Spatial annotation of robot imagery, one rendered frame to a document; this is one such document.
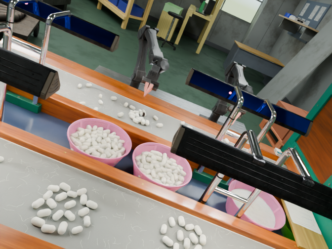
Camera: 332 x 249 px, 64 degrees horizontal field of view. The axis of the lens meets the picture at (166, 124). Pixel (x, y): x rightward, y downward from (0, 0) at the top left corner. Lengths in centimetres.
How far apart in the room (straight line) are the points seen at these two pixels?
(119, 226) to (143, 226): 8
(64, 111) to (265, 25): 742
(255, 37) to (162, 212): 759
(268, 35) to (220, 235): 763
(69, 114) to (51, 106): 9
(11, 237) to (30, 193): 16
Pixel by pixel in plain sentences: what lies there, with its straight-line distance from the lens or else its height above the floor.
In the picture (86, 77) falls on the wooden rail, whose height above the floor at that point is 75.
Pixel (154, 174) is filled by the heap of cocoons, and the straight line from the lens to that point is 110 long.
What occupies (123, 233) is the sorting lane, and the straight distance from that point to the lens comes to 88.
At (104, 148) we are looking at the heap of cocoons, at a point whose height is 73.
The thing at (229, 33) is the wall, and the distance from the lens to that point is 858.
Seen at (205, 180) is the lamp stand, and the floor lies 69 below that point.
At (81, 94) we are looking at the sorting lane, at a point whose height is 74.
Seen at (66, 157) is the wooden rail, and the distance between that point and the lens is 101.
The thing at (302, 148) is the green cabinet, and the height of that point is 88.
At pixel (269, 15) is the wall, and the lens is 830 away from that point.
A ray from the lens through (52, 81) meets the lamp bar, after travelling 75.
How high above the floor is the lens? 143
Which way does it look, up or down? 28 degrees down
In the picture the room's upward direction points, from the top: 25 degrees clockwise
